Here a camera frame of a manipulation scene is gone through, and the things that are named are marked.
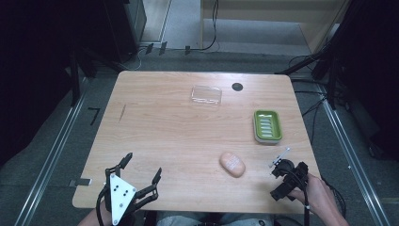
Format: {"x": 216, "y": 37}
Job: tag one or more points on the green soap dish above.
{"x": 267, "y": 126}

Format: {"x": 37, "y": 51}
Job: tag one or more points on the light wooden furniture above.
{"x": 269, "y": 9}

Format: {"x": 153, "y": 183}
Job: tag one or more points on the person's left hand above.
{"x": 101, "y": 217}

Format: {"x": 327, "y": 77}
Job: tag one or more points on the person's grey trousers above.
{"x": 216, "y": 219}

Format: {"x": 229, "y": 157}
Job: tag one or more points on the black metal stand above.
{"x": 74, "y": 78}

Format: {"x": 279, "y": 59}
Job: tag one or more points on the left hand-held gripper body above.
{"x": 120, "y": 194}

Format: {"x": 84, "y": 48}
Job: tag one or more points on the pink soap bar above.
{"x": 232, "y": 164}

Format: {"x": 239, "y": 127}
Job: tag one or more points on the black stand legs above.
{"x": 306, "y": 61}

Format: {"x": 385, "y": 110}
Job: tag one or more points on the black power plug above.
{"x": 187, "y": 50}
{"x": 149, "y": 48}
{"x": 162, "y": 48}

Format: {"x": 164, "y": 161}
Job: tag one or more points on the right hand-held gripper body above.
{"x": 290, "y": 172}

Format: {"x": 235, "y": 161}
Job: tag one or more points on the black round table grommet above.
{"x": 237, "y": 87}

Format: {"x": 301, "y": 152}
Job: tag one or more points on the clear plastic lid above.
{"x": 206, "y": 94}

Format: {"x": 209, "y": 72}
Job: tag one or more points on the metal floor rail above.
{"x": 51, "y": 160}
{"x": 353, "y": 160}

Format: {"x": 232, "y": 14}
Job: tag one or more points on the dark cabinet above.
{"x": 125, "y": 28}

